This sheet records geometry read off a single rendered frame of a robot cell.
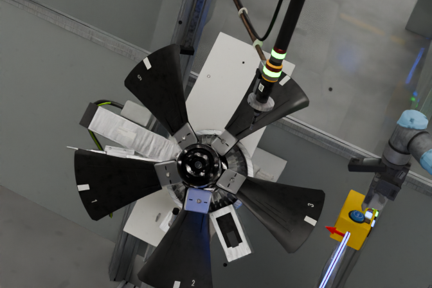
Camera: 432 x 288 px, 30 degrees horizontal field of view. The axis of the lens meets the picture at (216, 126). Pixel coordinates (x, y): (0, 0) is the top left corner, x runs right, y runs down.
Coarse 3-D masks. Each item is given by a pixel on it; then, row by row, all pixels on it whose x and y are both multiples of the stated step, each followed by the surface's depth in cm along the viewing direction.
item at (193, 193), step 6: (192, 192) 221; (198, 192) 222; (204, 192) 224; (210, 192) 225; (186, 198) 220; (192, 198) 221; (198, 198) 222; (204, 198) 224; (210, 198) 225; (186, 204) 220; (192, 204) 221; (198, 204) 223; (204, 204) 224; (192, 210) 221; (198, 210) 223; (204, 210) 224
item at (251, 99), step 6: (264, 60) 206; (258, 66) 207; (258, 72) 205; (258, 78) 205; (258, 84) 206; (252, 96) 207; (252, 102) 205; (258, 102) 205; (270, 102) 207; (258, 108) 204; (264, 108) 204; (270, 108) 205
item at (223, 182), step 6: (222, 174) 224; (228, 174) 224; (234, 174) 225; (240, 174) 226; (222, 180) 222; (228, 180) 222; (234, 180) 223; (240, 180) 224; (222, 186) 219; (234, 186) 221; (234, 192) 219
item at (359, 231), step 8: (352, 192) 252; (352, 200) 249; (360, 200) 250; (344, 208) 245; (352, 208) 246; (360, 208) 247; (344, 216) 242; (336, 224) 243; (344, 224) 242; (352, 224) 241; (360, 224) 240; (368, 224) 242; (344, 232) 243; (352, 232) 242; (360, 232) 241; (368, 232) 240; (352, 240) 243; (360, 240) 242; (360, 248) 244
